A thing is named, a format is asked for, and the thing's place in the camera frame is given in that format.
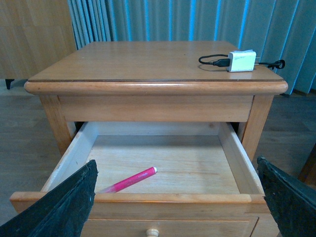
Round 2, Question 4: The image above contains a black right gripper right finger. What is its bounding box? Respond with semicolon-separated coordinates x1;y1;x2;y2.
257;156;316;237

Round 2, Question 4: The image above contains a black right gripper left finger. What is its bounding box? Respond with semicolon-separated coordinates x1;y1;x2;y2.
0;160;98;237

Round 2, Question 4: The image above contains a wooden drawer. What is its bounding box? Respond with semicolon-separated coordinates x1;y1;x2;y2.
9;121;281;237

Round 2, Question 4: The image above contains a pink marker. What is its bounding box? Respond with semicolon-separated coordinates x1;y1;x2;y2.
98;167;157;193

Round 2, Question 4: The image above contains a dark wooden furniture piece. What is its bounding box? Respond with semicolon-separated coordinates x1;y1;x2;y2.
298;144;316;189

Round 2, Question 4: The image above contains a wooden nightstand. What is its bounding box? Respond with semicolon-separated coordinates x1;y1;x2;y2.
24;41;288;159

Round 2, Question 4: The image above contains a white power adapter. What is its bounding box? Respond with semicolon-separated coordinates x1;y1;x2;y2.
227;50;257;73

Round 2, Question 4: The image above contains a grey pleated curtain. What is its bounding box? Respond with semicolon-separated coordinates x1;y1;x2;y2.
68;0;316;94

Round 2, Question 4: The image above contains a light wooden cabinet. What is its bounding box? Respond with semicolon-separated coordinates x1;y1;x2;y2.
0;0;76;89

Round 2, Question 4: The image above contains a black short cable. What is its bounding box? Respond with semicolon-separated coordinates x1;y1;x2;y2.
198;54;286;70

